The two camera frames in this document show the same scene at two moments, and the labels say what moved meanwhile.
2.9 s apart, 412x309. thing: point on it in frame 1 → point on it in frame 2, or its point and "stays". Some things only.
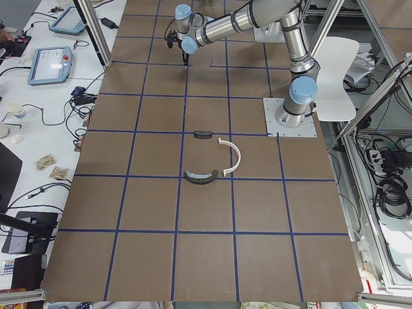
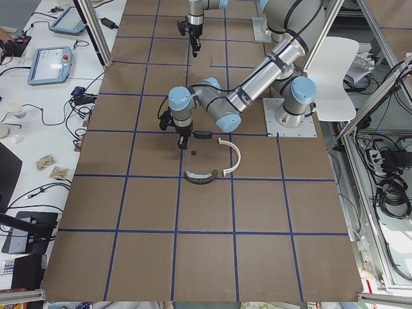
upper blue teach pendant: x=69 y=22 stays
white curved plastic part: x=221 y=141 stays
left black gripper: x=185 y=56 → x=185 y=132
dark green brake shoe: x=200 y=179 stays
